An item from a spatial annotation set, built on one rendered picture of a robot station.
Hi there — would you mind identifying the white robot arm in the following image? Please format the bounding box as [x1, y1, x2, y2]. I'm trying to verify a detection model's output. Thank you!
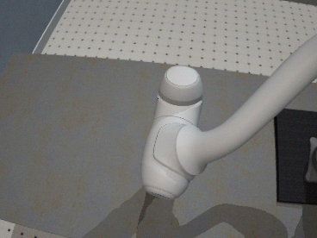
[140, 34, 317, 200]

